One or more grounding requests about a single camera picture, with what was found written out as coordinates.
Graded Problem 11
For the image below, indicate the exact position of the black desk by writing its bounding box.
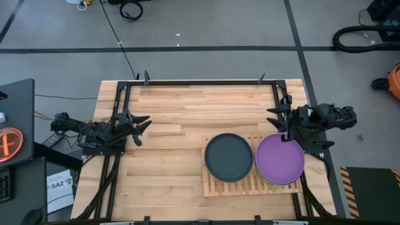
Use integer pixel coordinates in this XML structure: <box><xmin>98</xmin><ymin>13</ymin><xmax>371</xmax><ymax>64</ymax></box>
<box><xmin>0</xmin><ymin>77</ymin><xmax>35</xmax><ymax>169</ymax></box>

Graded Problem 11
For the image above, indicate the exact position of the orange vacuum cleaner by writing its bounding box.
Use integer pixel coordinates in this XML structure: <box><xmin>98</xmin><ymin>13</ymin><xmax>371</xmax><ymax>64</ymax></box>
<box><xmin>371</xmin><ymin>62</ymin><xmax>400</xmax><ymax>101</ymax></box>

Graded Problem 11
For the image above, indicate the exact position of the black metal table frame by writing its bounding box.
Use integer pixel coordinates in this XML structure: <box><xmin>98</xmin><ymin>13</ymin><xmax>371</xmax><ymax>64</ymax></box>
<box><xmin>74</xmin><ymin>79</ymin><xmax>337</xmax><ymax>225</ymax></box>

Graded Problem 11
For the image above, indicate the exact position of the black power adapter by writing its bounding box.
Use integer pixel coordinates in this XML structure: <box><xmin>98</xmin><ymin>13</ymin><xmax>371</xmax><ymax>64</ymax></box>
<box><xmin>42</xmin><ymin>133</ymin><xmax>65</xmax><ymax>148</ymax></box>

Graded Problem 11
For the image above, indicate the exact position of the black yellow striped mat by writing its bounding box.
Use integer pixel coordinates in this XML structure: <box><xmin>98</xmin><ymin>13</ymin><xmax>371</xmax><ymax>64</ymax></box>
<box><xmin>339</xmin><ymin>166</ymin><xmax>400</xmax><ymax>219</ymax></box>

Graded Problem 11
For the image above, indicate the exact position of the dark green plate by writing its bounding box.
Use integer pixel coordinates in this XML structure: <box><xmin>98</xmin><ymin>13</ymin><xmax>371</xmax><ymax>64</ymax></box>
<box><xmin>204</xmin><ymin>132</ymin><xmax>254</xmax><ymax>184</ymax></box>

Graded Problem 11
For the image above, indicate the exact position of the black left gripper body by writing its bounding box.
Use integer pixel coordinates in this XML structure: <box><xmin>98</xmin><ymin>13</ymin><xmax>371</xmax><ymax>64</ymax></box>
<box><xmin>111</xmin><ymin>111</ymin><xmax>144</xmax><ymax>148</ymax></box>

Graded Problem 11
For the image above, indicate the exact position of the purple plate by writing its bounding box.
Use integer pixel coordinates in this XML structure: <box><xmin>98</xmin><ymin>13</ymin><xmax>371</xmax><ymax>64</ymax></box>
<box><xmin>254</xmin><ymin>133</ymin><xmax>306</xmax><ymax>186</ymax></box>

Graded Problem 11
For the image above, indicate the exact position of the orange round disc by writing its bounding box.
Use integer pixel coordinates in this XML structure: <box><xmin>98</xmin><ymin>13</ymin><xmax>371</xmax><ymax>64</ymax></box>
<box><xmin>0</xmin><ymin>127</ymin><xmax>24</xmax><ymax>163</ymax></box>

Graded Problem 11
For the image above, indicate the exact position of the coiled black cable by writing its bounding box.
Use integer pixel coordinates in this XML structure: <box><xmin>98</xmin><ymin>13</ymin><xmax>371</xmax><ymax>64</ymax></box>
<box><xmin>119</xmin><ymin>1</ymin><xmax>144</xmax><ymax>22</ymax></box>

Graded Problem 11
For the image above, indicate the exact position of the white printed paper sheet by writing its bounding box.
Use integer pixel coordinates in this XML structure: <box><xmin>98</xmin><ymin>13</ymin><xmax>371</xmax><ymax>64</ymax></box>
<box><xmin>46</xmin><ymin>169</ymin><xmax>75</xmax><ymax>214</ymax></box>

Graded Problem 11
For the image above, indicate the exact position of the black vacuum hose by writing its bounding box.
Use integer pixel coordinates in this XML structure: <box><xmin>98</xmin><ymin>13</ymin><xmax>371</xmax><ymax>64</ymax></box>
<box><xmin>332</xmin><ymin>24</ymin><xmax>400</xmax><ymax>54</ymax></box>

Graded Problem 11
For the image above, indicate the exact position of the wooden slatted shelf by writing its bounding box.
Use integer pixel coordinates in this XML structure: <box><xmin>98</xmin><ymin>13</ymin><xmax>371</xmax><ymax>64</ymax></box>
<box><xmin>201</xmin><ymin>133</ymin><xmax>303</xmax><ymax>198</ymax></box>

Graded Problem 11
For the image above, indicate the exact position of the black equipment case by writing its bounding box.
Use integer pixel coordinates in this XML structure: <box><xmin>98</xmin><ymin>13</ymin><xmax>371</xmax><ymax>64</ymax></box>
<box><xmin>367</xmin><ymin>0</ymin><xmax>400</xmax><ymax>23</ymax></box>

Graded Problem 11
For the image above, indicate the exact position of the black floor cable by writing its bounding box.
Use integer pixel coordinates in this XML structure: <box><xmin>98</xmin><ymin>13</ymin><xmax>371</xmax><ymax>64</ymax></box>
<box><xmin>99</xmin><ymin>0</ymin><xmax>139</xmax><ymax>79</ymax></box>

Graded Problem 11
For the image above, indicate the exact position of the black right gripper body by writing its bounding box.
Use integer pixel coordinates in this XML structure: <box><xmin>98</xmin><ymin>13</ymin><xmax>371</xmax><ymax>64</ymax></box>
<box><xmin>286</xmin><ymin>104</ymin><xmax>311</xmax><ymax>133</ymax></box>

